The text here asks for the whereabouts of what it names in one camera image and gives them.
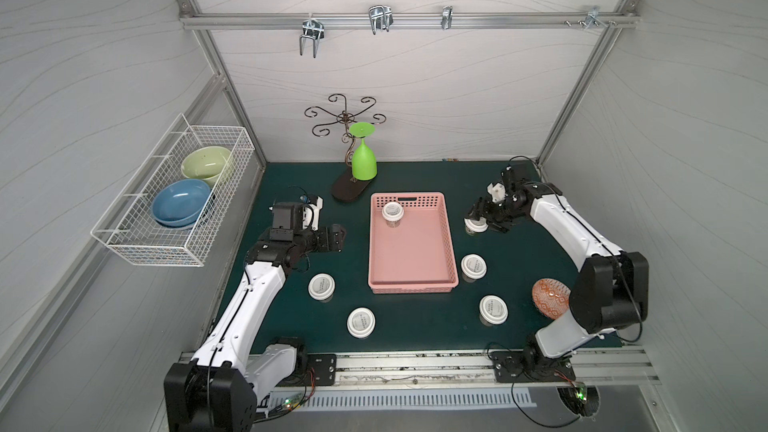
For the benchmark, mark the double metal hook middle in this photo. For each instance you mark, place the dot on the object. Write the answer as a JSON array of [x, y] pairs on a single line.
[[380, 18]]

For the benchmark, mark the pink plastic basket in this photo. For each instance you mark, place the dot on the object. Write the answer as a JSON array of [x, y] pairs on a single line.
[[417, 256]]

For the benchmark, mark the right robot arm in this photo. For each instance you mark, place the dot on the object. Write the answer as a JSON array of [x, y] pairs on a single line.
[[611, 291]]

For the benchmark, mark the single metal hook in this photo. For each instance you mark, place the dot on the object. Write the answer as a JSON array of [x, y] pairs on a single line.
[[446, 17]]

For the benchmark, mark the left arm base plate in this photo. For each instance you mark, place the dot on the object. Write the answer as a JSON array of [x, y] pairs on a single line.
[[312, 369]]

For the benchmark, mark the yogurt cup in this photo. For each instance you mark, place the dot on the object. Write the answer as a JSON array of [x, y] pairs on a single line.
[[361, 323], [392, 213], [493, 310], [475, 226]]

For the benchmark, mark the yogurt cup mid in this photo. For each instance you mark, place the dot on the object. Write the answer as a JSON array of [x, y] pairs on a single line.
[[473, 267], [321, 287]]

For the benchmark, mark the aluminium rail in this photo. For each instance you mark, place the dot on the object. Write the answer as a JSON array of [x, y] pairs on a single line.
[[402, 21], [463, 369]]

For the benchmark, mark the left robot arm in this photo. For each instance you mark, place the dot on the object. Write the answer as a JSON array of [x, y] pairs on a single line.
[[215, 390]]

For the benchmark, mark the aluminium top rail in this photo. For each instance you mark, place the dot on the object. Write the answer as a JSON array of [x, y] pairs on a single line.
[[402, 21]]

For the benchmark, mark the green upturned goblet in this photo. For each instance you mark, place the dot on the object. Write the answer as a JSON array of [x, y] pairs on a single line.
[[363, 160]]

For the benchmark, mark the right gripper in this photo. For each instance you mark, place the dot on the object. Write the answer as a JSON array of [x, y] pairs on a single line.
[[488, 211]]

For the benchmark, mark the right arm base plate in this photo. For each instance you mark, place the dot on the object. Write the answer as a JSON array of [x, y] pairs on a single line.
[[510, 366]]

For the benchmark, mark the orange patterned bowl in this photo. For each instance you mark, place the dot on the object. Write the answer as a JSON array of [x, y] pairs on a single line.
[[551, 297]]

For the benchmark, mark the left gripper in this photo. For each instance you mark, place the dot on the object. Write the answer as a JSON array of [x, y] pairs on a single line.
[[324, 238]]

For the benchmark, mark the metal hook right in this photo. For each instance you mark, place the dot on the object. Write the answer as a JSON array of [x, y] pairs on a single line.
[[591, 20]]

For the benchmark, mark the white slotted cable duct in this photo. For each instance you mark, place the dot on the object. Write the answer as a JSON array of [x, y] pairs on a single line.
[[429, 399]]

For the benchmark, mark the dark metal cup tree stand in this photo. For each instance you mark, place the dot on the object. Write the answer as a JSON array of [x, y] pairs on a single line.
[[347, 188]]

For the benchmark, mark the double metal hook left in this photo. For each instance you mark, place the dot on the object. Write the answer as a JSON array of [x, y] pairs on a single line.
[[313, 32]]

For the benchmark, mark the aluminium front rail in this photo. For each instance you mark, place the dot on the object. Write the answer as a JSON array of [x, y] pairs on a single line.
[[463, 369]]

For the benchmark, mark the white wire wall basket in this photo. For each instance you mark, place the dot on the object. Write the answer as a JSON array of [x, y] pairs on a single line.
[[127, 227]]

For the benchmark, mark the double metal hook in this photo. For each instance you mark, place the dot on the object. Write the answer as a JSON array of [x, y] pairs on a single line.
[[380, 18], [313, 32]]

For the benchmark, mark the light green bowl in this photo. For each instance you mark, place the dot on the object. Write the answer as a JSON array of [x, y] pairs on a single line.
[[212, 164]]

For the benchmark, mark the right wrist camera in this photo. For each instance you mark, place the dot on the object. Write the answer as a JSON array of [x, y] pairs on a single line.
[[497, 192]]

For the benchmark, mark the blue bowl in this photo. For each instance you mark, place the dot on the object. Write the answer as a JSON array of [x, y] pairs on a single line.
[[180, 203]]

